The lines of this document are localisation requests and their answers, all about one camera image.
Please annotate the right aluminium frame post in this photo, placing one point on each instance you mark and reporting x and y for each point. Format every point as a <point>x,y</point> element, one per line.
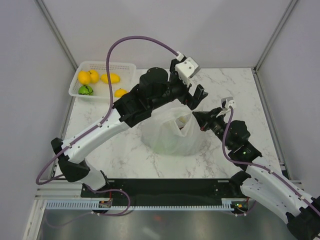
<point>275,34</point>

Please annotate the yellow fake mango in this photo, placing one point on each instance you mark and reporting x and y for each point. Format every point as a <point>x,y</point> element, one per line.
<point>113,78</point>

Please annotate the white plastic fruit basket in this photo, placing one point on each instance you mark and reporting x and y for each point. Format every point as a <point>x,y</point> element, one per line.
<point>126,72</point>

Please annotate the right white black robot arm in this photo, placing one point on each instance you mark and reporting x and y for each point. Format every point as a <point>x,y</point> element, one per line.
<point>258,180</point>

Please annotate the white lemon-print plastic bag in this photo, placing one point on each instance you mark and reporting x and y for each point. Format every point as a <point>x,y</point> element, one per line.
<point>173,132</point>

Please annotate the green black-striped fake fruit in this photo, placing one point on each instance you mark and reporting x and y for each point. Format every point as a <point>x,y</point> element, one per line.
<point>86,90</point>

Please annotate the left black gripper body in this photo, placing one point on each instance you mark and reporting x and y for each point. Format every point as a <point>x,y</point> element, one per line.
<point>177,90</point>

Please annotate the large yellow fake lemon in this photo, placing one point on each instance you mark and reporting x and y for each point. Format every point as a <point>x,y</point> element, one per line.
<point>84,78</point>

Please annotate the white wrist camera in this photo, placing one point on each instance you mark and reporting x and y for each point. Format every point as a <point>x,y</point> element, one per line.
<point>186,68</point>
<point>227,103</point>

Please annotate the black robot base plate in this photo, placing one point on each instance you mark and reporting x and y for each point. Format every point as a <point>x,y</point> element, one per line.
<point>177,191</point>

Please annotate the white slotted cable duct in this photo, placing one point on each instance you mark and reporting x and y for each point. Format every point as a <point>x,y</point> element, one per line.
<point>97,205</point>

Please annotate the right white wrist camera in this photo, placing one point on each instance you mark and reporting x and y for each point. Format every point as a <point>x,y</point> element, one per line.
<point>227,103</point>

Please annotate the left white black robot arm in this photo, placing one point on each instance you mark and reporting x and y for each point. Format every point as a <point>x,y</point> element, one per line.
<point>126,112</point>

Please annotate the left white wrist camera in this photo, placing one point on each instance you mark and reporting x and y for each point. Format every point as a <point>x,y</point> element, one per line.
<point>186,68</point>

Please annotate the small yellow fake lemon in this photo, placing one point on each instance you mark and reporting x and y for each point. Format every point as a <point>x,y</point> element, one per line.
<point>94,76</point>

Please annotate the left aluminium frame post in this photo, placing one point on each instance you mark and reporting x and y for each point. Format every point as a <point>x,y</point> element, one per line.
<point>41,5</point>

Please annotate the aluminium frame post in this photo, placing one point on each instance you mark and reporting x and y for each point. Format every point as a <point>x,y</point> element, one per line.
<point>41,5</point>
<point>275,34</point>

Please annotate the small yellow fake citrus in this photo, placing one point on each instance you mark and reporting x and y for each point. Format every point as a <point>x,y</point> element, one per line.
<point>120,92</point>

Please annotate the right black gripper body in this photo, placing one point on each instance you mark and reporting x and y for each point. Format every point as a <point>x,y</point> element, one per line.
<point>217,124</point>

